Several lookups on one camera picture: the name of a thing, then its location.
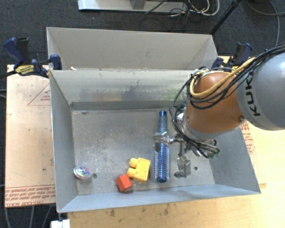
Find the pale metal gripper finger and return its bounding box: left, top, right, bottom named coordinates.
left=152, top=132, right=174, bottom=151
left=174, top=156, right=192, bottom=179

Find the clear blue round hairbrush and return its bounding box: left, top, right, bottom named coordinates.
left=153, top=110, right=171, bottom=183

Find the yellow toy building block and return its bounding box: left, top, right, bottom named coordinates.
left=127, top=157, right=151, bottom=183

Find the grey metal bin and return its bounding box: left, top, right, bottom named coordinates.
left=46, top=27, right=261, bottom=214

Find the red wooden block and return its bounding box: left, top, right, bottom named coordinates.
left=115, top=173, right=133, bottom=193

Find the shiny iridescent ball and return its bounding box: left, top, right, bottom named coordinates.
left=73, top=164, right=92, bottom=180

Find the brown cardboard board, red print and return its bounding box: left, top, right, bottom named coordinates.
left=5, top=56, right=285, bottom=209

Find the black cylinder on white bracket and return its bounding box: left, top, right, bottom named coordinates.
left=174, top=104, right=188, bottom=124

